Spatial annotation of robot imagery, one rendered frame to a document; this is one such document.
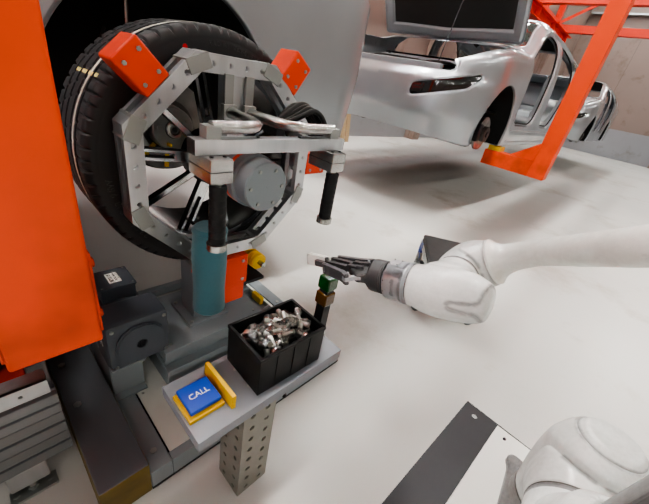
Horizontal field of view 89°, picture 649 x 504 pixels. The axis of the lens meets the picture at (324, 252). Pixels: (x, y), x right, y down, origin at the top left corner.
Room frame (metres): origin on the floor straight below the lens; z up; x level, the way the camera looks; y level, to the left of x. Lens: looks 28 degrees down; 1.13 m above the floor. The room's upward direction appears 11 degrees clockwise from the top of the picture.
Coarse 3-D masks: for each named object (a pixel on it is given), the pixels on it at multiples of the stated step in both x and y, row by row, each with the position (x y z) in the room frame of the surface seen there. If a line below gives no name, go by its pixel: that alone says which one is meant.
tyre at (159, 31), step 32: (128, 32) 0.87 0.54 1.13; (160, 32) 0.83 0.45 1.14; (192, 32) 0.88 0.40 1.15; (224, 32) 0.95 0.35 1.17; (64, 96) 0.82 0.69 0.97; (96, 96) 0.72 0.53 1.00; (128, 96) 0.77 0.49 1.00; (64, 128) 0.78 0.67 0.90; (96, 128) 0.71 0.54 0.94; (96, 160) 0.71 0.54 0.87; (96, 192) 0.70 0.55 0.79; (128, 224) 0.74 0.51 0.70
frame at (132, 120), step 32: (192, 64) 0.79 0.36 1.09; (224, 64) 0.86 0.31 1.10; (256, 64) 0.92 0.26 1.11; (160, 96) 0.74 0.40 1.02; (288, 96) 1.01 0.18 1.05; (128, 128) 0.69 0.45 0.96; (128, 160) 0.68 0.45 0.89; (288, 160) 1.09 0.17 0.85; (128, 192) 0.68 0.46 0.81; (288, 192) 1.08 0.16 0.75; (160, 224) 0.73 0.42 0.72; (256, 224) 1.01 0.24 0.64
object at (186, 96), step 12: (180, 96) 1.29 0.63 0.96; (192, 96) 1.32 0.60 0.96; (168, 108) 1.21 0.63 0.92; (180, 108) 1.28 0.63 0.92; (192, 108) 1.32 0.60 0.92; (204, 108) 1.36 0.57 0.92; (156, 120) 1.17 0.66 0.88; (180, 120) 1.24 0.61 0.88; (192, 120) 1.32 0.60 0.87; (144, 132) 1.18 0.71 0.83; (156, 132) 1.17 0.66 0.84; (144, 144) 1.18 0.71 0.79; (156, 144) 1.21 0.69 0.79; (180, 144) 1.24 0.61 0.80; (168, 168) 1.24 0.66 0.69
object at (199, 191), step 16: (256, 80) 1.03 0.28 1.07; (208, 96) 0.94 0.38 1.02; (256, 96) 1.10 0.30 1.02; (208, 112) 0.94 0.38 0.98; (272, 112) 1.10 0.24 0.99; (160, 160) 0.83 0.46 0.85; (176, 160) 0.87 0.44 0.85; (272, 160) 1.12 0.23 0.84; (192, 176) 0.90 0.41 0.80; (160, 192) 0.83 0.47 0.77; (192, 192) 0.91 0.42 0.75; (160, 208) 1.00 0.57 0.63; (176, 208) 1.06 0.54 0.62; (192, 208) 0.90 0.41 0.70; (240, 208) 1.09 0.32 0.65; (176, 224) 0.91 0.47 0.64; (240, 224) 1.01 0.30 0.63
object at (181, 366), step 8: (248, 288) 1.28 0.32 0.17; (248, 296) 1.25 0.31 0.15; (256, 296) 1.22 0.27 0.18; (256, 304) 1.20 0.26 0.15; (264, 304) 1.21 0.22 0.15; (224, 336) 0.96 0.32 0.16; (208, 344) 0.91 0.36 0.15; (216, 344) 0.92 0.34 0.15; (224, 344) 0.93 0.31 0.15; (192, 352) 0.86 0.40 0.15; (200, 352) 0.87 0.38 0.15; (208, 352) 0.86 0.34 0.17; (216, 352) 0.88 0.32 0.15; (224, 352) 0.90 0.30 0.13; (152, 360) 0.83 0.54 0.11; (160, 360) 0.78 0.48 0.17; (176, 360) 0.81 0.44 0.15; (184, 360) 0.82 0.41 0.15; (192, 360) 0.81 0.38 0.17; (200, 360) 0.83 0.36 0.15; (208, 360) 0.85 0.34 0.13; (160, 368) 0.78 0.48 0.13; (168, 368) 0.78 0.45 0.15; (176, 368) 0.76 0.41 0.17; (184, 368) 0.78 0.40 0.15; (192, 368) 0.81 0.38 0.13; (168, 376) 0.74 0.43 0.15; (176, 376) 0.76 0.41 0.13
